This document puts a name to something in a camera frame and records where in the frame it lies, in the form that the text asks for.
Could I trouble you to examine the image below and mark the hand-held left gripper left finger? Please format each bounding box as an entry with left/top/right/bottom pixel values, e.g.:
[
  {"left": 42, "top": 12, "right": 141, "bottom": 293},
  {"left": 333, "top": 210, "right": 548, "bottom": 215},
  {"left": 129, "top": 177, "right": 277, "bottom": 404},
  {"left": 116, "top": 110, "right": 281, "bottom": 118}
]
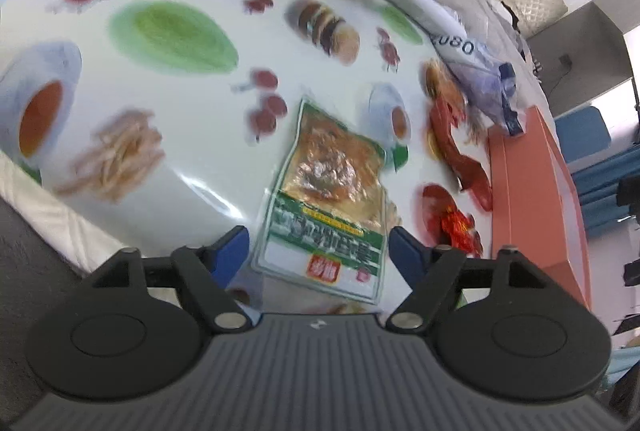
[{"left": 89, "top": 225, "right": 253, "bottom": 333}]

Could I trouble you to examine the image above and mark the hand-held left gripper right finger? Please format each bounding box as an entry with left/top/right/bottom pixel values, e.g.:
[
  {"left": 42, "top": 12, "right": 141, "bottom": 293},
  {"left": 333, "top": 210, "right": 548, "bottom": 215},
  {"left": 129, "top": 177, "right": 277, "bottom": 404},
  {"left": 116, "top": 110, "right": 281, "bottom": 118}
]
[{"left": 387, "top": 226, "right": 551, "bottom": 333}]

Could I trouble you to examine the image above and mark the green snack packet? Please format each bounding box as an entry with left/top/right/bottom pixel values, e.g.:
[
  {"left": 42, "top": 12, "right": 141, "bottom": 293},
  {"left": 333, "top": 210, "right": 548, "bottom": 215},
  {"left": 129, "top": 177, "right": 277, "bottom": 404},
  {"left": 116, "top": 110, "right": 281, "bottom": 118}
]
[{"left": 250, "top": 97, "right": 388, "bottom": 307}]

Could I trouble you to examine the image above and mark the pink cardboard box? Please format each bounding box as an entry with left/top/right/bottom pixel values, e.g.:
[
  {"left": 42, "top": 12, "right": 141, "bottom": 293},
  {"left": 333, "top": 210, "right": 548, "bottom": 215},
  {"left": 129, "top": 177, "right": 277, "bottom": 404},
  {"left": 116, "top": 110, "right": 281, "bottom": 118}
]
[{"left": 487, "top": 106, "right": 593, "bottom": 309}]

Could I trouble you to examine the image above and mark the food print tablecloth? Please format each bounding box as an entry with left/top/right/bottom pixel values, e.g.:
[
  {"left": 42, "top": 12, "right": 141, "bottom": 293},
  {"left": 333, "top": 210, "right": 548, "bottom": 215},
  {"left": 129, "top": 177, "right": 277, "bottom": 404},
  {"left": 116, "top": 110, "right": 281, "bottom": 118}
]
[{"left": 0, "top": 0, "right": 501, "bottom": 317}]

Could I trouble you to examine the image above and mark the purple plastic bag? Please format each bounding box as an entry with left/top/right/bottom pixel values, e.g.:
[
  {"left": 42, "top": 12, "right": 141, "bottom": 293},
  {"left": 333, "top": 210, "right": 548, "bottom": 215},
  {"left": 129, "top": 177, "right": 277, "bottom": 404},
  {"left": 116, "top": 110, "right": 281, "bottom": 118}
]
[{"left": 445, "top": 51, "right": 526, "bottom": 136}]

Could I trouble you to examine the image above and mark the white quilted mattress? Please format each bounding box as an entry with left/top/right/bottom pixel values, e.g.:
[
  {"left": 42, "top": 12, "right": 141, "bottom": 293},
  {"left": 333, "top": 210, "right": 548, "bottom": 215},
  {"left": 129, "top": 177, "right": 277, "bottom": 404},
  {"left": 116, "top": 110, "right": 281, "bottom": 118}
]
[{"left": 0, "top": 151, "right": 121, "bottom": 277}]

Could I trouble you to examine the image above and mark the blue curtain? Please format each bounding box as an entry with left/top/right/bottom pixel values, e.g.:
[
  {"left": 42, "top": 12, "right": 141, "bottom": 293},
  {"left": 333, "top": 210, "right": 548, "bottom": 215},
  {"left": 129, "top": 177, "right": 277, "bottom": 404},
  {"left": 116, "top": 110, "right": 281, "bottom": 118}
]
[{"left": 570, "top": 146, "right": 640, "bottom": 242}]

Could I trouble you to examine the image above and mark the blue chair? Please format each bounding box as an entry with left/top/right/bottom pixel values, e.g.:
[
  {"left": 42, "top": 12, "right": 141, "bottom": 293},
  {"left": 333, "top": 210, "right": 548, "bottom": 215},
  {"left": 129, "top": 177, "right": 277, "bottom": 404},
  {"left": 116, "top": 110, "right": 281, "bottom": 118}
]
[{"left": 554, "top": 106, "right": 612, "bottom": 164}]

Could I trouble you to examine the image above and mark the white printed tube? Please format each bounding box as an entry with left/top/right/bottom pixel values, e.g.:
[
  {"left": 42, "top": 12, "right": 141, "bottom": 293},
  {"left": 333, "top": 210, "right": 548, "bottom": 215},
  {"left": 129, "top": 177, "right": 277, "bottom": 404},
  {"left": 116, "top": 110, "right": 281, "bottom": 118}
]
[{"left": 382, "top": 0, "right": 488, "bottom": 72}]

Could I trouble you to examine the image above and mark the grey quilt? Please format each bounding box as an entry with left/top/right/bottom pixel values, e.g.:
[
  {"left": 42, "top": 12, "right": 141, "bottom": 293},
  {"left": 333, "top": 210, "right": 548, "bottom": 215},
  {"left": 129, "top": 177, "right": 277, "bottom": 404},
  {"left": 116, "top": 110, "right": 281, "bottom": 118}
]
[{"left": 420, "top": 0, "right": 556, "bottom": 122}]

